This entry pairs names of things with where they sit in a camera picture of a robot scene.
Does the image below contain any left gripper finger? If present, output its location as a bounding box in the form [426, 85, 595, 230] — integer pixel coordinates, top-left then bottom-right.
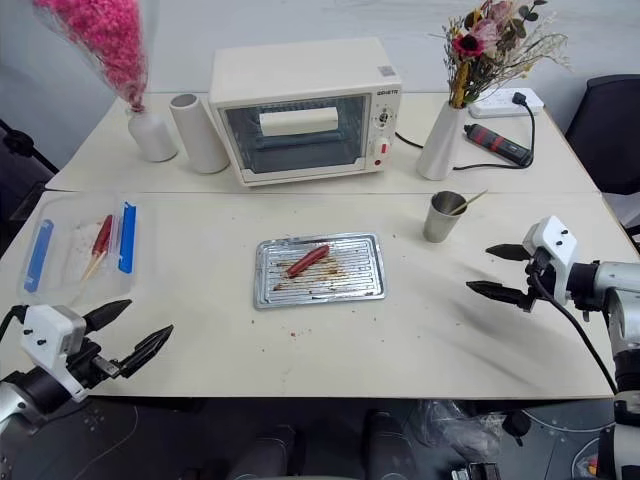
[81, 298, 134, 333]
[118, 324, 175, 379]

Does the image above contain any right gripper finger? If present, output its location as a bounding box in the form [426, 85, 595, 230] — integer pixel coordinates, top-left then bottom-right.
[465, 280, 533, 314]
[485, 243, 532, 262]

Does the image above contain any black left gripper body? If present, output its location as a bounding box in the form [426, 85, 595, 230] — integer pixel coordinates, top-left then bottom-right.
[64, 338, 124, 394]

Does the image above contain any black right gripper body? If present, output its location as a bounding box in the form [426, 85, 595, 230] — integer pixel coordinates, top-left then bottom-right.
[523, 248, 558, 312]

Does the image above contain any thin stirring stick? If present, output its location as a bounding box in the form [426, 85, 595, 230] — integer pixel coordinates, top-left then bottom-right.
[449, 188, 489, 217]

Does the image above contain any clear box with blue clasps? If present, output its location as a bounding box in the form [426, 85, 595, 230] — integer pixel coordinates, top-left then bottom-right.
[16, 194, 140, 307]

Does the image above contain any steel cup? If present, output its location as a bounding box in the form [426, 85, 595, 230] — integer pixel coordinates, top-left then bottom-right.
[423, 190, 469, 244]

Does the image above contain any skewered red sausage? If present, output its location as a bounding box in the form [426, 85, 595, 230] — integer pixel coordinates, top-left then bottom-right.
[91, 214, 115, 257]

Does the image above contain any black and red handheld tool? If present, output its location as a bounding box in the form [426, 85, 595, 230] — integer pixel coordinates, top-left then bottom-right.
[463, 122, 534, 168]

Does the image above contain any tall white vase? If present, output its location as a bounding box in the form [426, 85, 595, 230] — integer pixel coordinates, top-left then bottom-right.
[415, 99, 472, 182]

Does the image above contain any clear plastic bag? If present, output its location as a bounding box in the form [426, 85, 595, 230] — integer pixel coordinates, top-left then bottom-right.
[413, 398, 507, 464]

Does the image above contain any white power strip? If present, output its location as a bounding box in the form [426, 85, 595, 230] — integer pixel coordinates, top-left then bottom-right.
[467, 87, 546, 119]

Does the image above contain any silver baking tray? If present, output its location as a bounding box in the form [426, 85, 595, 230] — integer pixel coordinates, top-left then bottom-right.
[252, 231, 389, 312]

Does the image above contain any black office chair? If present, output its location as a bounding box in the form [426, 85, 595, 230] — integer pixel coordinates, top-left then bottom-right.
[564, 74, 640, 227]
[0, 118, 62, 254]

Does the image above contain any dark rounded shape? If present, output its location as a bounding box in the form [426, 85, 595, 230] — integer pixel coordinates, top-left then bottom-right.
[233, 423, 297, 480]
[361, 408, 417, 480]

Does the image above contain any round white vase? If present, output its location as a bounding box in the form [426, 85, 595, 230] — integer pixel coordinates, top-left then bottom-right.
[126, 106, 179, 164]

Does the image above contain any loose red sausage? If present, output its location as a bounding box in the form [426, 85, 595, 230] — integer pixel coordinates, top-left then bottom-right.
[285, 244, 332, 278]

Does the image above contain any white cylinder tube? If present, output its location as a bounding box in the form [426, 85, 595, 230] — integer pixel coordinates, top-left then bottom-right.
[168, 92, 232, 176]

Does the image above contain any mixed dried flower bouquet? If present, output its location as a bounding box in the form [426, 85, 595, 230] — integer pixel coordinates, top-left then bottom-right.
[428, 0, 574, 109]

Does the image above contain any pink dried flower bunch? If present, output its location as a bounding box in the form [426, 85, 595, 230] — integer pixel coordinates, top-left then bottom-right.
[31, 0, 151, 114]

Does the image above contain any cream toaster oven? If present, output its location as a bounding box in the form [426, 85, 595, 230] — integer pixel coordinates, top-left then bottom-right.
[207, 36, 403, 189]

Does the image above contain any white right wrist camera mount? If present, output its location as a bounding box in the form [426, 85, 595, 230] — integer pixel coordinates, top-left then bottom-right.
[521, 215, 579, 306]

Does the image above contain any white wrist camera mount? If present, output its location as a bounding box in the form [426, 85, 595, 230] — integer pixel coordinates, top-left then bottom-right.
[521, 215, 579, 306]
[20, 304, 88, 403]

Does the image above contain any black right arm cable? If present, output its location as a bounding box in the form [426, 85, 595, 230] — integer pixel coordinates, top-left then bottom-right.
[528, 259, 620, 397]

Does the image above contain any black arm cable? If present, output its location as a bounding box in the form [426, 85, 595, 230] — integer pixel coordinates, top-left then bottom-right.
[0, 304, 27, 344]
[528, 259, 620, 397]

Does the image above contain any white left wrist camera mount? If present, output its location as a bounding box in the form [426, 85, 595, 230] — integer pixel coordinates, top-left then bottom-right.
[20, 304, 88, 403]

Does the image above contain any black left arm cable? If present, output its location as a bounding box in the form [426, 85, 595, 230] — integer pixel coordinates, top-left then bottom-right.
[0, 304, 27, 344]

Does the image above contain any black plug with cable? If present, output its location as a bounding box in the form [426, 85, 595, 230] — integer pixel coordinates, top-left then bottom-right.
[451, 91, 538, 174]

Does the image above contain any black oven power cable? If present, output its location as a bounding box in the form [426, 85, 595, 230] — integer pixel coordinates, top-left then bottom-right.
[394, 130, 427, 151]

